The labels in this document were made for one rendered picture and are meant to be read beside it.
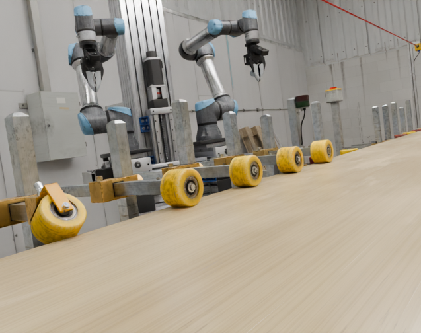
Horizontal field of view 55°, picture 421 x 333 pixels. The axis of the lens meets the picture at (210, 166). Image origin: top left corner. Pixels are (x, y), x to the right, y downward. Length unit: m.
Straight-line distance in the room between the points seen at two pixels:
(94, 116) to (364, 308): 1.89
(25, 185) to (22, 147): 0.08
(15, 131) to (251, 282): 0.64
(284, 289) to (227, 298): 0.05
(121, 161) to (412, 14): 8.92
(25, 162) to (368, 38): 9.17
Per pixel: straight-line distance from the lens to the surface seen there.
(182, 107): 1.21
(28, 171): 0.89
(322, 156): 1.46
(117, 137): 1.03
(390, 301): 0.33
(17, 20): 4.16
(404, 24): 9.67
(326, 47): 9.95
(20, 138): 0.89
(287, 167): 1.23
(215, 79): 2.46
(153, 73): 2.31
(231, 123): 1.40
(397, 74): 9.53
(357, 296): 0.33
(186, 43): 2.43
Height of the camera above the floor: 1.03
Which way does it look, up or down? 4 degrees down
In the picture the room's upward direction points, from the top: 8 degrees counter-clockwise
